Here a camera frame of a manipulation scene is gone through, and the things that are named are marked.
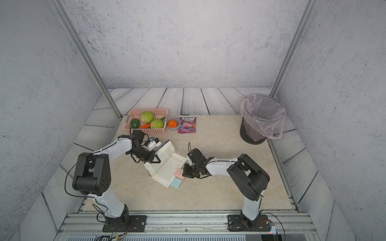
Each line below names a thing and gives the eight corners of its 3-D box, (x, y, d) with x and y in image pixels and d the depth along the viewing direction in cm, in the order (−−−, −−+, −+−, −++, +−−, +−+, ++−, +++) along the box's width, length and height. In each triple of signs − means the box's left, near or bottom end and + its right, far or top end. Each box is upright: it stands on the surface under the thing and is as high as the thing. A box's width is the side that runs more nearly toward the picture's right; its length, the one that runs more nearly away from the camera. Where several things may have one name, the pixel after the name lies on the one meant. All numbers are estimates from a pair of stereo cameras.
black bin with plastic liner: (239, 149, 104) (250, 122, 83) (234, 122, 120) (241, 94, 100) (274, 149, 104) (293, 122, 83) (264, 122, 120) (277, 94, 100)
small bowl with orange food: (166, 131, 113) (165, 125, 108) (168, 122, 119) (167, 116, 114) (180, 131, 113) (179, 125, 107) (181, 122, 119) (180, 116, 113)
